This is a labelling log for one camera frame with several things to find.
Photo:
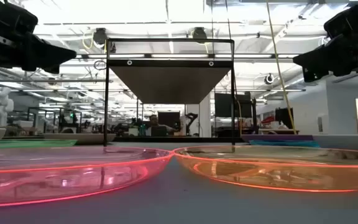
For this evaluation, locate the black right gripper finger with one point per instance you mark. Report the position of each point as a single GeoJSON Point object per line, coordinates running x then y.
{"type": "Point", "coordinates": [325, 57]}
{"type": "Point", "coordinates": [312, 74]}

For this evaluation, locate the purple plate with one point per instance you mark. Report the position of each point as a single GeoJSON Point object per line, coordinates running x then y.
{"type": "Point", "coordinates": [275, 137]}

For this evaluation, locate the salmon pink plate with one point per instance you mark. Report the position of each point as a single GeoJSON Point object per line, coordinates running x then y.
{"type": "Point", "coordinates": [79, 138]}

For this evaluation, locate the teal translucent cup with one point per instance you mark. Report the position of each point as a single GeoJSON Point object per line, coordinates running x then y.
{"type": "Point", "coordinates": [284, 143]}

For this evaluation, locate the green transparent plate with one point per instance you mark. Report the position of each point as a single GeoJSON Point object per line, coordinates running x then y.
{"type": "Point", "coordinates": [33, 143]}

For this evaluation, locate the orange transparent plate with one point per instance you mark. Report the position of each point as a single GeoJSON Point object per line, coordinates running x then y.
{"type": "Point", "coordinates": [275, 174]}

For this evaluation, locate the pink transparent plate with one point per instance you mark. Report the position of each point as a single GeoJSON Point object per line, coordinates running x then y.
{"type": "Point", "coordinates": [57, 180]}

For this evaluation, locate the black background robot arm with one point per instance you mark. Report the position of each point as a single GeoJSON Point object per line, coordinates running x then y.
{"type": "Point", "coordinates": [192, 119]}

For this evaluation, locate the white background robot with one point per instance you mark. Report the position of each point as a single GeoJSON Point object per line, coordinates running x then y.
{"type": "Point", "coordinates": [0, 105]}

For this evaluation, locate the black monitor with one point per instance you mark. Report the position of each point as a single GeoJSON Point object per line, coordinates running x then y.
{"type": "Point", "coordinates": [228, 105]}

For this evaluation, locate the person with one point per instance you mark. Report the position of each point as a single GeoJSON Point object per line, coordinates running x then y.
{"type": "Point", "coordinates": [155, 124]}

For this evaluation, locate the wooden shelf with black frame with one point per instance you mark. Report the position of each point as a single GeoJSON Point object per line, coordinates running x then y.
{"type": "Point", "coordinates": [169, 84]}

